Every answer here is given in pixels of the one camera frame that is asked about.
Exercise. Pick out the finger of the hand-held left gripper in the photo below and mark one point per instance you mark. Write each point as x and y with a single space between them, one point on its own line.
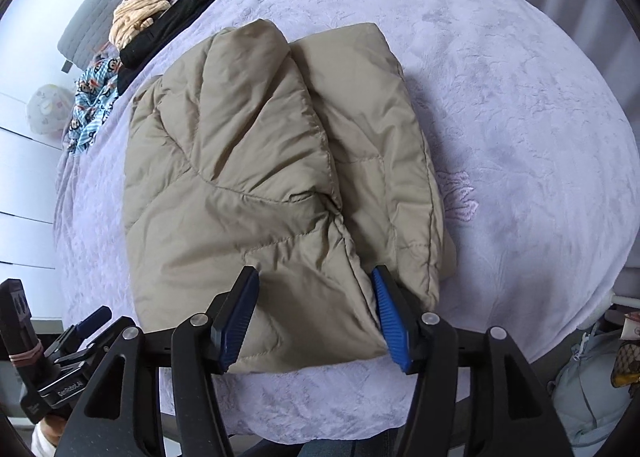
95 318
92 342

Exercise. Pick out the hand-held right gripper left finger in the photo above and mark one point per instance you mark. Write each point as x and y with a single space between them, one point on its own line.
240 322

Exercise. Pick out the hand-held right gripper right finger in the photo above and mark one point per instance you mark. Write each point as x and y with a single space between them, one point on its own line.
390 317

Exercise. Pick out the beige puffer jacket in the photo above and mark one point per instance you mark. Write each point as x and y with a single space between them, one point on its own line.
260 197

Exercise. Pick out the person's left forearm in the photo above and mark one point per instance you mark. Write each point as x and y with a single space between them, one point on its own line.
45 437

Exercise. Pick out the person's blue jeans leg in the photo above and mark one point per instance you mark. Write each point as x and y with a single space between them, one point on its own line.
350 448

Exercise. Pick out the light blue backpack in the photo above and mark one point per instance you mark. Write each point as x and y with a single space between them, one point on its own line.
590 387

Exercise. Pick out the white round plush toy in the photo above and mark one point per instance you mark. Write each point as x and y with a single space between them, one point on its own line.
47 109

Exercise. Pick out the blue cartoon print garment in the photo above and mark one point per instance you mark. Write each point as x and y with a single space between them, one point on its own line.
92 102

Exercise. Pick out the lavender bed blanket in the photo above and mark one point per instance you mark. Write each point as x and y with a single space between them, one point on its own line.
500 112

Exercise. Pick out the brown patterned bag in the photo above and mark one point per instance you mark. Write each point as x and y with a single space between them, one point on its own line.
626 362

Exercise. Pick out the beige striped garment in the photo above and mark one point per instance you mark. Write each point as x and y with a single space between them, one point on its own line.
137 12

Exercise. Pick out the black garment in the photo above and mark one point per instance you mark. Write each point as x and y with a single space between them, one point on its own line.
175 17

